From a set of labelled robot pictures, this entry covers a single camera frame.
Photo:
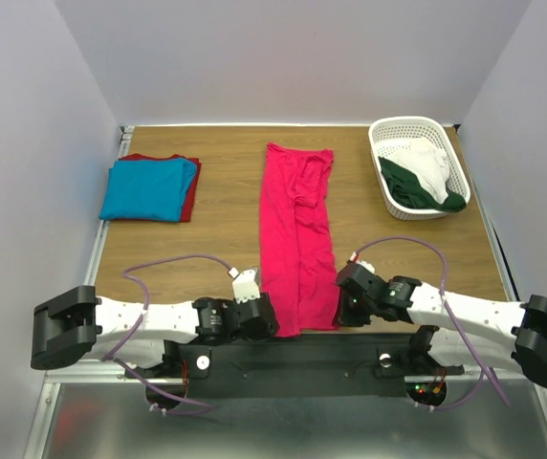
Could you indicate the white plastic basket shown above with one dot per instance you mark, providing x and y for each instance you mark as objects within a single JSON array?
[{"x": 415, "y": 134}]

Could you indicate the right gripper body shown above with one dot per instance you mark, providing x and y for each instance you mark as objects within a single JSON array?
[{"x": 347, "y": 303}]

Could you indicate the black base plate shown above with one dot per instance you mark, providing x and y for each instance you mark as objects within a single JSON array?
[{"x": 312, "y": 365}]

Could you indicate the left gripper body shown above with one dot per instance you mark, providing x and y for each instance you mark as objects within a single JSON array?
[{"x": 267, "y": 332}]

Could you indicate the pink t-shirt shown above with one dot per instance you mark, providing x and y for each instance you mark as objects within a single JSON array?
[{"x": 298, "y": 268}]

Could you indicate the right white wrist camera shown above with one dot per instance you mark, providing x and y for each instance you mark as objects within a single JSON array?
[{"x": 355, "y": 258}]

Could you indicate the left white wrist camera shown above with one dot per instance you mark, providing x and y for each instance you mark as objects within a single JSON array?
[{"x": 245, "y": 285}]

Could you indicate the dark red folded t-shirt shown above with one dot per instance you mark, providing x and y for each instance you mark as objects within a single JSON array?
[{"x": 192, "y": 179}]

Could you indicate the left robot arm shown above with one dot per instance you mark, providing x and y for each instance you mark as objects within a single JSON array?
[{"x": 80, "y": 325}]

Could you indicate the white t-shirt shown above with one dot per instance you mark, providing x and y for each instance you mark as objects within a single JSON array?
[{"x": 428, "y": 162}]

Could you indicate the dark green t-shirt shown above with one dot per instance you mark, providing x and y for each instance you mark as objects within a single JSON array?
[{"x": 405, "y": 189}]

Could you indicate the aluminium frame rail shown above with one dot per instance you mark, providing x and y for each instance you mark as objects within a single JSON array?
[{"x": 461, "y": 412}]

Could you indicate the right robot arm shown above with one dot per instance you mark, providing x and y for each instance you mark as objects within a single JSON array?
[{"x": 459, "y": 329}]

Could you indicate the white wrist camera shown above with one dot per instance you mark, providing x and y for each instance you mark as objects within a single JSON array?
[
  {"x": 245, "y": 285},
  {"x": 355, "y": 258}
]

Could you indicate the blue folded t-shirt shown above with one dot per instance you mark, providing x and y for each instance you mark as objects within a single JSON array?
[{"x": 144, "y": 189}]

